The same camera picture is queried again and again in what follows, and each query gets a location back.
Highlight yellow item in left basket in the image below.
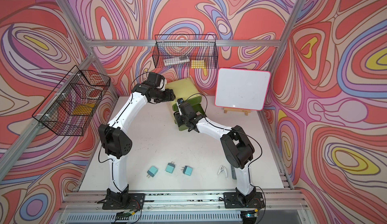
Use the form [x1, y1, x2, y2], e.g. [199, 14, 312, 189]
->
[72, 103, 95, 116]

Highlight teal plug three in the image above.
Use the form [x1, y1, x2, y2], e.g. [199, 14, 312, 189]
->
[182, 166, 193, 176]

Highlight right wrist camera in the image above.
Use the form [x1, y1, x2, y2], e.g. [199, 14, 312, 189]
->
[176, 98, 184, 116]

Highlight yellow sponge in back basket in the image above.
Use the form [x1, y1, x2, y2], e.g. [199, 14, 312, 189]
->
[190, 60, 206, 69]

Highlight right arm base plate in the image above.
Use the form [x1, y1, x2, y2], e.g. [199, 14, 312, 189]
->
[221, 191, 266, 210]

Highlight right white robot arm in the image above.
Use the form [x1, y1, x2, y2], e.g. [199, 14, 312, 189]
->
[174, 98, 256, 207]

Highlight grey felt eraser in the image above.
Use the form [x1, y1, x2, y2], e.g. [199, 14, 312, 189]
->
[231, 166, 237, 180]

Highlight wooden easel stand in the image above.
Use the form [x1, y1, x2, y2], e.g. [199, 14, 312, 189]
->
[223, 107, 252, 116]

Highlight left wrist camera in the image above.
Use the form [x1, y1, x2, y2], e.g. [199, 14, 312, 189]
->
[146, 72, 165, 89]

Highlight back black wire basket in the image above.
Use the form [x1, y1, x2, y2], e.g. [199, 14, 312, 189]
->
[152, 33, 218, 69]

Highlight yellow green drawer cabinet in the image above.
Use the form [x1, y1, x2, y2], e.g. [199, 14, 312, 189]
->
[166, 78, 203, 123]

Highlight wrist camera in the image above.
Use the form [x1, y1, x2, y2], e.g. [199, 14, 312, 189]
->
[176, 98, 184, 116]
[146, 72, 165, 89]

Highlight grey box in back basket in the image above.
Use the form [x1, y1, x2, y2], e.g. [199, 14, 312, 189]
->
[163, 56, 190, 66]

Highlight black wire basket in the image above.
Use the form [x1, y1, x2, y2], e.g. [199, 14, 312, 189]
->
[32, 66, 111, 136]
[152, 33, 218, 69]

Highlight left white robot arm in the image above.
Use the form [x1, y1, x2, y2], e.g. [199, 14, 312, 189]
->
[98, 80, 175, 194]

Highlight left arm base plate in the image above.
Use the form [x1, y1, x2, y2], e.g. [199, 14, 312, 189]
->
[102, 192, 145, 210]

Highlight left black wire basket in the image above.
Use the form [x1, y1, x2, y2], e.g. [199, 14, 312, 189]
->
[32, 66, 111, 136]

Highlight teal plug one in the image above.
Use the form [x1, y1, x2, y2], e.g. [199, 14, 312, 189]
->
[147, 166, 158, 178]

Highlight pink framed whiteboard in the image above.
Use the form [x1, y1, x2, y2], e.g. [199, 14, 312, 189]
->
[215, 68, 272, 111]

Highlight small white clip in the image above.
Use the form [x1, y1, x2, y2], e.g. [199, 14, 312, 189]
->
[217, 165, 228, 178]

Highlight teal plug two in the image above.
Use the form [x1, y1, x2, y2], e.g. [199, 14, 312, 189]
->
[165, 162, 175, 174]

